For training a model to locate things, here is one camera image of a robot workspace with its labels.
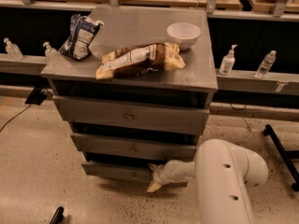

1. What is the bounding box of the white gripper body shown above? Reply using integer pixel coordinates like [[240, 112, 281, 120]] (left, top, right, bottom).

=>
[[152, 165, 171, 185]]

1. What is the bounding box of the grey bottom drawer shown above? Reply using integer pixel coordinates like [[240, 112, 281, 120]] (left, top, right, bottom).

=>
[[80, 154, 189, 188]]

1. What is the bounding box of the grey drawer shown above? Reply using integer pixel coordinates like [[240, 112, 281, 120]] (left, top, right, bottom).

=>
[[80, 154, 189, 188], [53, 95, 209, 134], [71, 133, 195, 162]]

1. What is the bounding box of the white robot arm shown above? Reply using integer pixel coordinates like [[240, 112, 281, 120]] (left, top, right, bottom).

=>
[[148, 139, 268, 224]]

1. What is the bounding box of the grey top drawer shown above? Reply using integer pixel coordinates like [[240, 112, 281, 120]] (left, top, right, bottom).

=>
[[53, 95, 209, 134]]

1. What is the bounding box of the grey middle drawer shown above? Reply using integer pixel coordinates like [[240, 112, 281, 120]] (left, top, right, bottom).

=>
[[71, 133, 195, 162]]

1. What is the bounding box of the grey drawer cabinet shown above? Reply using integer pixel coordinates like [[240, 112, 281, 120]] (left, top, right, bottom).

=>
[[40, 6, 219, 185]]

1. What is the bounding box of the black object bottom edge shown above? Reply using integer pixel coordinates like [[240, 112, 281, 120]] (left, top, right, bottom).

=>
[[50, 206, 64, 224]]

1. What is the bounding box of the brown yellow chip bag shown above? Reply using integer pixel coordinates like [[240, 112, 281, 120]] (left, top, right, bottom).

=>
[[95, 43, 185, 79]]

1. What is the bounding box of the white pump bottle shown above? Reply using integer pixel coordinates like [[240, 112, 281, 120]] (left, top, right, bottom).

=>
[[219, 45, 236, 75]]

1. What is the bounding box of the black stand leg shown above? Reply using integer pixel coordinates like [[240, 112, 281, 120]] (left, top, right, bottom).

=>
[[263, 124, 299, 192]]

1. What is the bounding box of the white bowl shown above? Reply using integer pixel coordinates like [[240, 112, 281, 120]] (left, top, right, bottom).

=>
[[166, 22, 201, 50]]

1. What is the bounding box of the black floor box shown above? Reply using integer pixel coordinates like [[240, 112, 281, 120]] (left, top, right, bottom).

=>
[[25, 88, 47, 105]]

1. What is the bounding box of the clear water bottle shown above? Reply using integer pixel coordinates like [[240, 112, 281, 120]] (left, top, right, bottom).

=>
[[255, 50, 277, 78]]

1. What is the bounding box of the clear sanitizer bottle near cabinet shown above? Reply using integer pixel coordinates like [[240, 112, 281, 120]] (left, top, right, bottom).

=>
[[43, 41, 57, 60]]

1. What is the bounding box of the blue white snack bag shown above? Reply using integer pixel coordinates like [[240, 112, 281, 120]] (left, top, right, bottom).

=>
[[59, 14, 105, 61]]

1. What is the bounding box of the clear sanitizer bottle far left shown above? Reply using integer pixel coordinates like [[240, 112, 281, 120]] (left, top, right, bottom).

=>
[[4, 37, 23, 61]]

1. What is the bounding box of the black floor cable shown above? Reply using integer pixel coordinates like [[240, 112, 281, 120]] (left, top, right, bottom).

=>
[[0, 105, 32, 133]]

